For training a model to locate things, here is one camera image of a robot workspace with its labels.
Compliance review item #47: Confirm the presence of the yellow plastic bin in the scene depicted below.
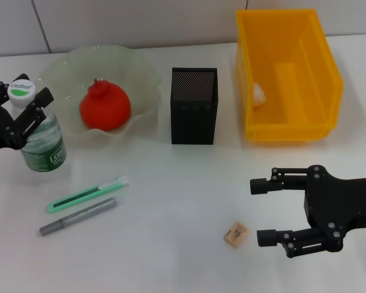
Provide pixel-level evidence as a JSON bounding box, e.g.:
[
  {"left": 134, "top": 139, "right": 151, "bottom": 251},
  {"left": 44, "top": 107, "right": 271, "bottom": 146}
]
[{"left": 235, "top": 8, "right": 345, "bottom": 144}]

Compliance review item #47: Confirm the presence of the green glass fruit plate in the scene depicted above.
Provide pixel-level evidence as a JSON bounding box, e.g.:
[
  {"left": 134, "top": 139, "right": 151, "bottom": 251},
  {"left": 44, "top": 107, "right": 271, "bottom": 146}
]
[{"left": 36, "top": 44, "right": 162, "bottom": 141}]

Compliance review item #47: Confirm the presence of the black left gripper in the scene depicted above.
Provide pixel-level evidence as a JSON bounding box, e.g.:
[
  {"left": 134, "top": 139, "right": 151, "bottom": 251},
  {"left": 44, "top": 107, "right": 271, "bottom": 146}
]
[{"left": 0, "top": 73, "right": 55, "bottom": 158}]

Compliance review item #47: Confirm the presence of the clear green-label water bottle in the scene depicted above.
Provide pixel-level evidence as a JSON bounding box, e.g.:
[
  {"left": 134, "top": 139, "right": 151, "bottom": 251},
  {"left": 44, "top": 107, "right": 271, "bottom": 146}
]
[{"left": 6, "top": 78, "right": 68, "bottom": 173}]

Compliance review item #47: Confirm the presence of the silver marker pen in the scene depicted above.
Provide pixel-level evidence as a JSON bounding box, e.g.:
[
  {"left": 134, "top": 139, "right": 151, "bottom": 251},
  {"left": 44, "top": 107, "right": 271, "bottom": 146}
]
[{"left": 38, "top": 197, "right": 117, "bottom": 236}]

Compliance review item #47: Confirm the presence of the red pomegranate toy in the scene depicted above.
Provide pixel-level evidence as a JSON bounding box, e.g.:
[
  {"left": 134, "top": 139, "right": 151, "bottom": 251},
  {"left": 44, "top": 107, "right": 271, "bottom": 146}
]
[{"left": 79, "top": 78, "right": 132, "bottom": 132}]

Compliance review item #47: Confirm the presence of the green utility knife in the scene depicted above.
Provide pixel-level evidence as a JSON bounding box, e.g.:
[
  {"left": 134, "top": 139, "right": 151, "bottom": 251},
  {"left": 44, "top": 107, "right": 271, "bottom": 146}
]
[{"left": 46, "top": 176, "right": 131, "bottom": 214}]

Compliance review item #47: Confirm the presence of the white paper ball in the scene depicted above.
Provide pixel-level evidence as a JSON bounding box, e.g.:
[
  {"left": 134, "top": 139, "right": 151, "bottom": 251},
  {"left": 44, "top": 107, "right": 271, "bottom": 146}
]
[{"left": 252, "top": 82, "right": 268, "bottom": 108}]

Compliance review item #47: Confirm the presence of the black mesh pen holder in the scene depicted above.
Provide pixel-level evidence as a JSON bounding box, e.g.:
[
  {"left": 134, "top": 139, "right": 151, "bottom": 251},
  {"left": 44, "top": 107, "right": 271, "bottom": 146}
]
[{"left": 170, "top": 67, "right": 219, "bottom": 145}]

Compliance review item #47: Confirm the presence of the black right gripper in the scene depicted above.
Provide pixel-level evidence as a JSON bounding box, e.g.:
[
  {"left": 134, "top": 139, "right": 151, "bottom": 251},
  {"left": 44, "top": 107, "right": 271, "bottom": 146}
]
[{"left": 249, "top": 164, "right": 366, "bottom": 259}]

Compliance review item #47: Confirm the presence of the small beige eraser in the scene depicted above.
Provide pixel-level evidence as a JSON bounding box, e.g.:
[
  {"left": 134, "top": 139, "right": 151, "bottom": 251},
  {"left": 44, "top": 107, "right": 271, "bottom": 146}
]
[{"left": 223, "top": 220, "right": 250, "bottom": 248}]

